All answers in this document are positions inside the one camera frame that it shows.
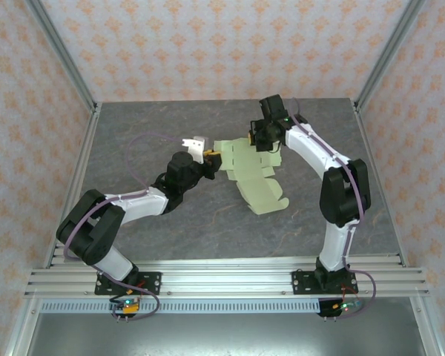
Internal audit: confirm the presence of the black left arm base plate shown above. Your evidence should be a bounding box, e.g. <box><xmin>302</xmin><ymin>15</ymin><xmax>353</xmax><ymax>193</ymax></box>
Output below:
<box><xmin>94</xmin><ymin>271</ymin><xmax>163</xmax><ymax>296</ymax></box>

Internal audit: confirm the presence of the aluminium frame leg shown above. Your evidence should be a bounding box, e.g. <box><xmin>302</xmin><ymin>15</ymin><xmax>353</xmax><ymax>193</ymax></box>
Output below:
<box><xmin>410</xmin><ymin>296</ymin><xmax>445</xmax><ymax>356</ymax></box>
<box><xmin>2</xmin><ymin>296</ymin><xmax>42</xmax><ymax>356</ymax></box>

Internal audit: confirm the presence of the small electronics board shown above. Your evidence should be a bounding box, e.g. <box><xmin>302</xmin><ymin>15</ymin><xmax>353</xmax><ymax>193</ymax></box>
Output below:
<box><xmin>109</xmin><ymin>296</ymin><xmax>142</xmax><ymax>317</ymax></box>
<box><xmin>318</xmin><ymin>296</ymin><xmax>365</xmax><ymax>318</ymax></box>

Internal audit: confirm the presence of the aluminium rail beam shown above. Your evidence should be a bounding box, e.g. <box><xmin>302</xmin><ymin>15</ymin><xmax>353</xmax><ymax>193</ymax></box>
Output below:
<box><xmin>24</xmin><ymin>254</ymin><xmax>431</xmax><ymax>298</ymax></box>

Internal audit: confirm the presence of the aluminium side rail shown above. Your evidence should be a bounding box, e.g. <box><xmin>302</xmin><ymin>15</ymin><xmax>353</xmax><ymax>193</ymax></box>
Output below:
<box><xmin>42</xmin><ymin>102</ymin><xmax>103</xmax><ymax>268</ymax></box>
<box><xmin>351</xmin><ymin>99</ymin><xmax>409</xmax><ymax>268</ymax></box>

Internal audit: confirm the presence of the grey sheet metal panel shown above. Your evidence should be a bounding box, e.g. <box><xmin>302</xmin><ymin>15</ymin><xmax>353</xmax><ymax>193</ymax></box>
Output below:
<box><xmin>22</xmin><ymin>311</ymin><xmax>431</xmax><ymax>356</ymax></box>

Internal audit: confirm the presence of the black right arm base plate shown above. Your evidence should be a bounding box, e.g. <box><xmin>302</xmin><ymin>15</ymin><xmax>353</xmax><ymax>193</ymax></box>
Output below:
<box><xmin>291</xmin><ymin>269</ymin><xmax>360</xmax><ymax>296</ymax></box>

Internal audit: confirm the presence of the light green paper box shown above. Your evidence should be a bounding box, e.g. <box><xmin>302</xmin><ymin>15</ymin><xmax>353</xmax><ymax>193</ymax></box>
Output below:
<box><xmin>213</xmin><ymin>136</ymin><xmax>291</xmax><ymax>217</ymax></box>

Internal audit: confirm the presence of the grey slotted cable duct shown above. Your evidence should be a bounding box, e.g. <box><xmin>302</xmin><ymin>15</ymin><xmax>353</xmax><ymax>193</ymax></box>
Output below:
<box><xmin>39</xmin><ymin>298</ymin><xmax>322</xmax><ymax>315</ymax></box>

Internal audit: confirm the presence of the aluminium frame post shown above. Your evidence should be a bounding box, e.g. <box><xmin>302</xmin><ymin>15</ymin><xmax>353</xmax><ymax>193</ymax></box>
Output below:
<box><xmin>24</xmin><ymin>0</ymin><xmax>99</xmax><ymax>114</ymax></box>
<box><xmin>354</xmin><ymin>0</ymin><xmax>427</xmax><ymax>112</ymax></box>

